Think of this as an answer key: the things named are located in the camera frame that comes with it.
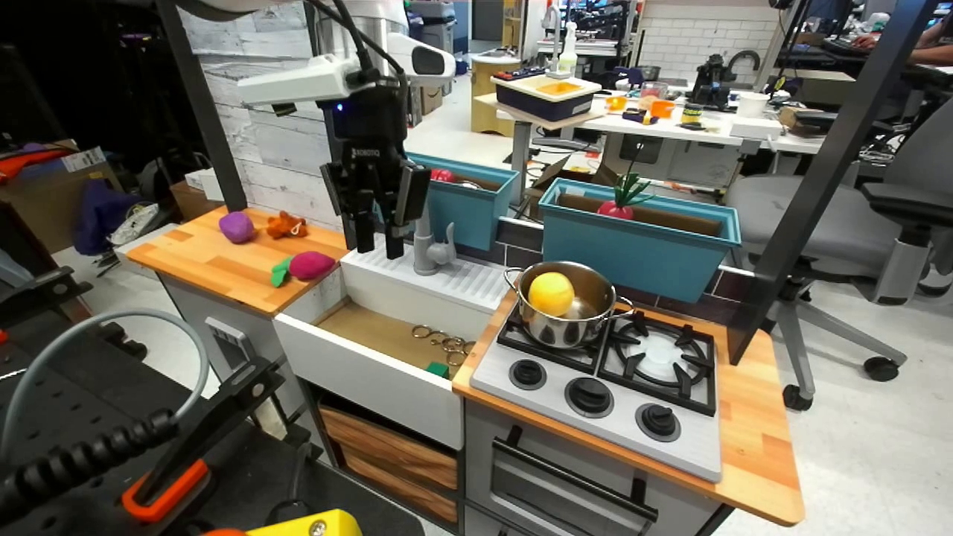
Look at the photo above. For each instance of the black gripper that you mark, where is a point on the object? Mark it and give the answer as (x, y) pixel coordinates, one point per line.
(370, 177)

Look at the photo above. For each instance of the grey toy faucet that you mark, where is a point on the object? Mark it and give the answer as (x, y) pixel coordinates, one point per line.
(432, 253)

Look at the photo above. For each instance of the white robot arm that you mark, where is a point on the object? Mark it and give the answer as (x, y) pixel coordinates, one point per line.
(361, 85)

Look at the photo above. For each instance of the magenta toy vegetable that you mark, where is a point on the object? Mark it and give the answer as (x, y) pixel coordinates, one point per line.
(312, 267)

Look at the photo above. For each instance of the teal planter box left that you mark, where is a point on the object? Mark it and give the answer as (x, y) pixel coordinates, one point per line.
(473, 201)

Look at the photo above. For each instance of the teal planter box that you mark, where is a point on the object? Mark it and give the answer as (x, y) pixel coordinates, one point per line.
(473, 201)
(666, 247)

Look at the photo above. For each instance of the orange toy piece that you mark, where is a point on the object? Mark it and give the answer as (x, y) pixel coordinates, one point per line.
(288, 226)

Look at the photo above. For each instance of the white toy sink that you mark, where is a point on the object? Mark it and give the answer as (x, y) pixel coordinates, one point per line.
(370, 329)

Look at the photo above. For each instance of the green toy leaf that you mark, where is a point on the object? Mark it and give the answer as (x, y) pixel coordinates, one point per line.
(282, 271)

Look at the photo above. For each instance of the wooden toy kitchen counter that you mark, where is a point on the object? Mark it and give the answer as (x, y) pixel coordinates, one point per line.
(214, 277)

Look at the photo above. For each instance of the purple toy eggplant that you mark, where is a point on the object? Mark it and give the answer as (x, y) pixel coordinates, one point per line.
(237, 226)

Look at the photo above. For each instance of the small green block in sink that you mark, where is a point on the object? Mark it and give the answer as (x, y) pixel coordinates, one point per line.
(443, 369)

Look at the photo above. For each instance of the yellow lemon toy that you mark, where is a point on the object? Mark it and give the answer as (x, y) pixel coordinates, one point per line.
(553, 293)

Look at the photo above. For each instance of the steel pot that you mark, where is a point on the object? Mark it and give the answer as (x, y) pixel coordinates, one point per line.
(596, 302)

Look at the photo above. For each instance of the teal planter box right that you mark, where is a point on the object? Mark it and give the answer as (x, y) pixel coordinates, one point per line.
(666, 247)

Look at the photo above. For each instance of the grey toy stove top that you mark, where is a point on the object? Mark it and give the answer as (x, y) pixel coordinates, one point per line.
(641, 386)

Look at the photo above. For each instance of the grey office chair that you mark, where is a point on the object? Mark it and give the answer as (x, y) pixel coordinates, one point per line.
(879, 235)

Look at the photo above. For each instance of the grey oven door with handle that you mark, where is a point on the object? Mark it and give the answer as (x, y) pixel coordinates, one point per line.
(538, 483)

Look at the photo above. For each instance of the orange handled clamp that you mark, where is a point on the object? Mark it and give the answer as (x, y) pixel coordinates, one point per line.
(179, 471)

